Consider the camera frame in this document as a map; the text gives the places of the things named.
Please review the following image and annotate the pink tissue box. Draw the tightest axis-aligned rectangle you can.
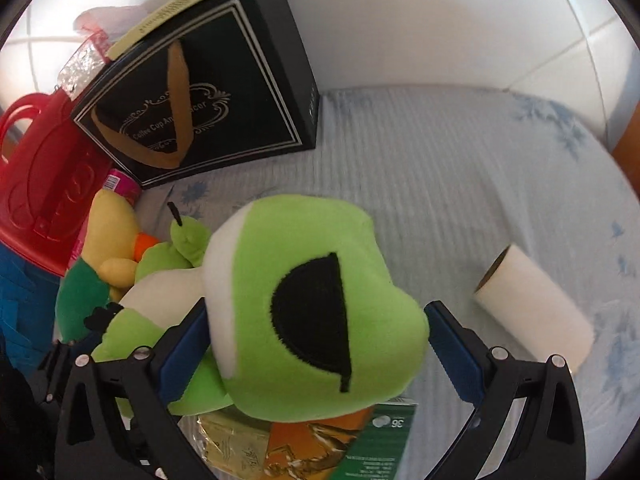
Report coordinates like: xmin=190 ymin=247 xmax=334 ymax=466
xmin=56 ymin=5 xmax=151 ymax=98

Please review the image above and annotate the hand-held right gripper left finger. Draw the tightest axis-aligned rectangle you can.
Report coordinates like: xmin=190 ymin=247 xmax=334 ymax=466
xmin=54 ymin=297 xmax=211 ymax=480

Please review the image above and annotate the wooden chair back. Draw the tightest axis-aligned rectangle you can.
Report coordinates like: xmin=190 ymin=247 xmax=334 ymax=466
xmin=612 ymin=107 xmax=640 ymax=186

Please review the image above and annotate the green frog plush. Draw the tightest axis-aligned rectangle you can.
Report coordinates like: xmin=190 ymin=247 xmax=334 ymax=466
xmin=90 ymin=194 xmax=431 ymax=422

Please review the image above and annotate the red toy suitcase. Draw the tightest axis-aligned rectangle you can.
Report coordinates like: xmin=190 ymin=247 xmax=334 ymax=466
xmin=0 ymin=91 xmax=113 ymax=277

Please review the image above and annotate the green and yellow plush bird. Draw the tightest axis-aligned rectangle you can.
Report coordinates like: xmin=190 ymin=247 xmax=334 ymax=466
xmin=54 ymin=190 xmax=173 ymax=346

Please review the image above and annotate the white paper roll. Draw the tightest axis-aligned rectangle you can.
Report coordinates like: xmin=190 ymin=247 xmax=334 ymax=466
xmin=474 ymin=243 xmax=596 ymax=375

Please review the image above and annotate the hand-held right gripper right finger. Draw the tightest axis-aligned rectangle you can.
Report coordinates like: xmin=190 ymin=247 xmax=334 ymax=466
xmin=424 ymin=300 xmax=587 ymax=480

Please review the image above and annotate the black gift box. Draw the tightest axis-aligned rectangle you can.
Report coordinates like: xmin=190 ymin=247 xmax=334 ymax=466
xmin=70 ymin=0 xmax=321 ymax=190

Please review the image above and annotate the yellow and green pencil box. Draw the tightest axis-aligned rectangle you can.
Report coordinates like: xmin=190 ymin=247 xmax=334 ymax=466
xmin=180 ymin=397 xmax=418 ymax=480

